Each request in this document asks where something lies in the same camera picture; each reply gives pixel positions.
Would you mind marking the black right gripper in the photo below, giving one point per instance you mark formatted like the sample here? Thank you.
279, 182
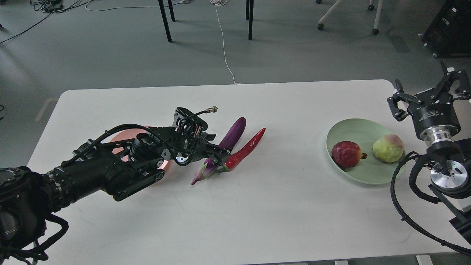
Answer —
436, 117

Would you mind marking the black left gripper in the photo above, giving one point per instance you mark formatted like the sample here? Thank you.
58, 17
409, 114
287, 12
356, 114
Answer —
186, 145

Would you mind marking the red chili pepper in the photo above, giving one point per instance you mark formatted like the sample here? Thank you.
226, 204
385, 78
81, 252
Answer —
236, 158

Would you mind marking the purple eggplant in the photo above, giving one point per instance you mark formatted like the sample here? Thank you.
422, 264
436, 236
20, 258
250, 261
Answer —
228, 142

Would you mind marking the green pink peach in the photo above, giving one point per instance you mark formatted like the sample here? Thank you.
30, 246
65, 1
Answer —
388, 148

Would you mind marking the red pomegranate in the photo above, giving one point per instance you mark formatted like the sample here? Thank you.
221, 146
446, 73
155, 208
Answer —
347, 154

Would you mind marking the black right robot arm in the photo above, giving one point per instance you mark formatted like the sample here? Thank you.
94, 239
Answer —
443, 172

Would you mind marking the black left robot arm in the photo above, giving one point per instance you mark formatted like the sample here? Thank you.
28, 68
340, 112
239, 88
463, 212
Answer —
121, 162

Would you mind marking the black equipment case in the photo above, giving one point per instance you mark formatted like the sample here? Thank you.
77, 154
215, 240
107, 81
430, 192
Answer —
449, 34

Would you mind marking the green plate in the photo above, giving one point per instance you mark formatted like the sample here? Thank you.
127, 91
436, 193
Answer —
370, 170

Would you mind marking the white chair base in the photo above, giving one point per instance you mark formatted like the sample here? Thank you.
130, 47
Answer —
345, 18

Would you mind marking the black table leg right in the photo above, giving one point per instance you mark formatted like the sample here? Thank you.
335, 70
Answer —
249, 16

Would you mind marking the black table leg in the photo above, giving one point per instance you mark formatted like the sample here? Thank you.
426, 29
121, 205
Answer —
249, 16
163, 14

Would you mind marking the black table leg left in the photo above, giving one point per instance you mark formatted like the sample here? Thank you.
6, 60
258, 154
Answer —
163, 14

